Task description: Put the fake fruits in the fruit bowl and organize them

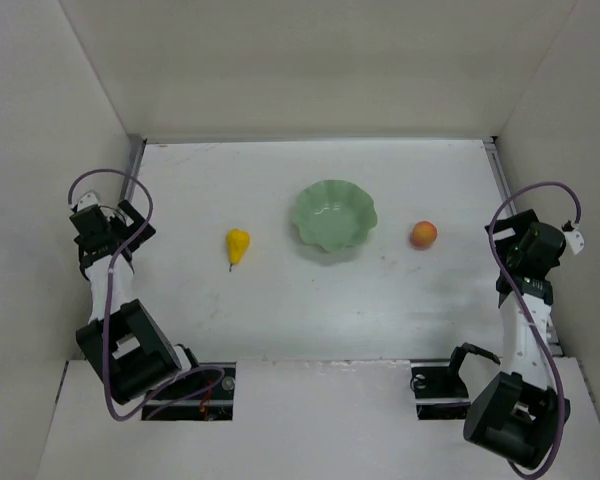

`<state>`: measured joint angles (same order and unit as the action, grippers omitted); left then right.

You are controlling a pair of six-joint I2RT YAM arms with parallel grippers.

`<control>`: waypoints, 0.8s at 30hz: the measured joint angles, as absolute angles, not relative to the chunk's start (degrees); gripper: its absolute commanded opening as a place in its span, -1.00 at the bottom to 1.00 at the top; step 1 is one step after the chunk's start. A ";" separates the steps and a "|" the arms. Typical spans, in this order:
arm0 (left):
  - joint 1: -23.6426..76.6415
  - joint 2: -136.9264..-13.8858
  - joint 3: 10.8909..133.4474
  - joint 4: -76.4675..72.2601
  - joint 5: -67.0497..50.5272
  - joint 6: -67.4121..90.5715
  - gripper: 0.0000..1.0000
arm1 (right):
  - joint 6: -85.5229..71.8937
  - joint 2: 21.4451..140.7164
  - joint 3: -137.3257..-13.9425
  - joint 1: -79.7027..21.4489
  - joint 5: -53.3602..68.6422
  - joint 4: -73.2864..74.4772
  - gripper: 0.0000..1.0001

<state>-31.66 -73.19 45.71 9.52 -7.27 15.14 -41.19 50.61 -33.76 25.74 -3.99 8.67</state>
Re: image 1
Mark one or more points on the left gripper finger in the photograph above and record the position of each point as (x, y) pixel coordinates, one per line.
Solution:
(145, 234)
(132, 216)

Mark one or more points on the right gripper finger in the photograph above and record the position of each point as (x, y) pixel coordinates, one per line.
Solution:
(520, 222)
(502, 230)

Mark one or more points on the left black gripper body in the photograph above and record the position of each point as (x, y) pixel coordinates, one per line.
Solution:
(134, 220)

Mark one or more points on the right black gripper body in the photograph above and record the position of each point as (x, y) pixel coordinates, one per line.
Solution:
(508, 226)

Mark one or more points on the orange red fake peach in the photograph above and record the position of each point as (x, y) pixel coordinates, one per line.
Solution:
(423, 235)

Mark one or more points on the yellow fake pear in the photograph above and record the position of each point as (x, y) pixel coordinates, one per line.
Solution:
(237, 243)

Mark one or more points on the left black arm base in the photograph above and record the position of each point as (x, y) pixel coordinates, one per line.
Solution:
(202, 397)

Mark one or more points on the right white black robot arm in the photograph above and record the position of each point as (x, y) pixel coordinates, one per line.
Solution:
(520, 411)

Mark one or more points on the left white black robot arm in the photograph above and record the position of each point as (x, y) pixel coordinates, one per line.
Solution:
(140, 356)

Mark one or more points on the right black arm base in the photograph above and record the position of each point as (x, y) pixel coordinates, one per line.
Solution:
(439, 391)

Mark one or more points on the green scalloped fruit bowl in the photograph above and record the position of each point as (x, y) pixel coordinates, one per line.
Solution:
(334, 215)

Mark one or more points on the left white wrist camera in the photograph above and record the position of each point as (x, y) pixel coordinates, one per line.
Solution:
(87, 200)

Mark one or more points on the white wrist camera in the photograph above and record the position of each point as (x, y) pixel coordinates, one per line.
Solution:
(573, 237)
(87, 200)

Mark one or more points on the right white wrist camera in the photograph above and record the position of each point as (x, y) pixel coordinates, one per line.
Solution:
(573, 237)

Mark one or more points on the left aluminium table rail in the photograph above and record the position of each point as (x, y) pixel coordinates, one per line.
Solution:
(137, 147)

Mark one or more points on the aluminium table rail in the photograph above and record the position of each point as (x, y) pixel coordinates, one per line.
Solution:
(496, 166)
(137, 147)

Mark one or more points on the right aluminium table rail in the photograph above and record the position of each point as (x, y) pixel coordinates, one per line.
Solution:
(496, 166)

